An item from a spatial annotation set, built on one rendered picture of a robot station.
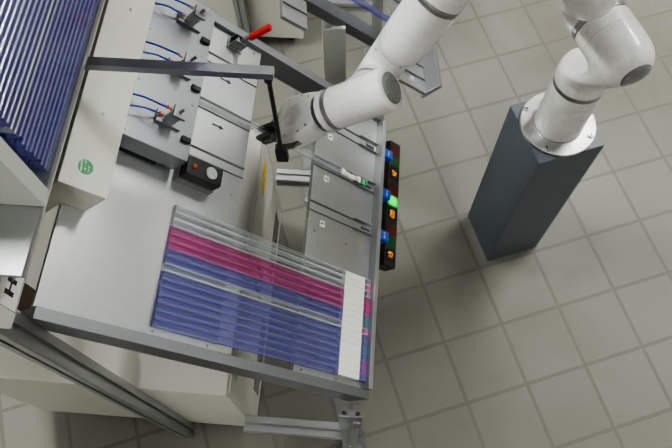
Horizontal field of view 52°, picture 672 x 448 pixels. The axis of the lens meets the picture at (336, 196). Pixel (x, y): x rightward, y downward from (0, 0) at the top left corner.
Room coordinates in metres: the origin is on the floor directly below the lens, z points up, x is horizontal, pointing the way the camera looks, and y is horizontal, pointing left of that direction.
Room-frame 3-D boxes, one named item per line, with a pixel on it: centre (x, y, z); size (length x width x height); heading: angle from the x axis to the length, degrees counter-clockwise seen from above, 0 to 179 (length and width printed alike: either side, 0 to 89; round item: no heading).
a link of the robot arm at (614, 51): (0.86, -0.58, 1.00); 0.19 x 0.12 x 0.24; 18
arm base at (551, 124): (0.89, -0.57, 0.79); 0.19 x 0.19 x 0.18
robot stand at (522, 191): (0.89, -0.57, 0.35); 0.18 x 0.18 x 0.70; 15
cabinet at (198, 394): (0.65, 0.55, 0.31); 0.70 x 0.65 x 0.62; 174
